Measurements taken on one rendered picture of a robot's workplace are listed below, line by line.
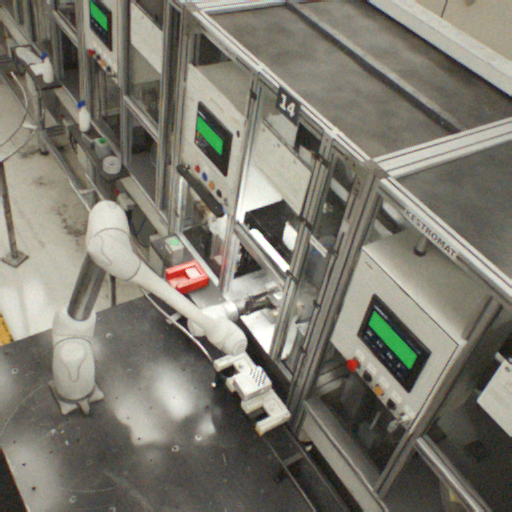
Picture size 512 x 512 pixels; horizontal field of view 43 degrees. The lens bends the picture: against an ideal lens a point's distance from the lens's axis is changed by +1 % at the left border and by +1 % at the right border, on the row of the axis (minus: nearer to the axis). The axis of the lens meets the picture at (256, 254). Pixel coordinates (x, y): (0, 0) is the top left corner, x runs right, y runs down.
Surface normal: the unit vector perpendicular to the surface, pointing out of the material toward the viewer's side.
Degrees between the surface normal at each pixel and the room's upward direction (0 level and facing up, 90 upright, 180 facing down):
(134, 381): 0
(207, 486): 0
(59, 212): 0
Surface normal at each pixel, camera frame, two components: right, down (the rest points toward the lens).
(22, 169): 0.15, -0.71
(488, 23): -0.83, 0.29
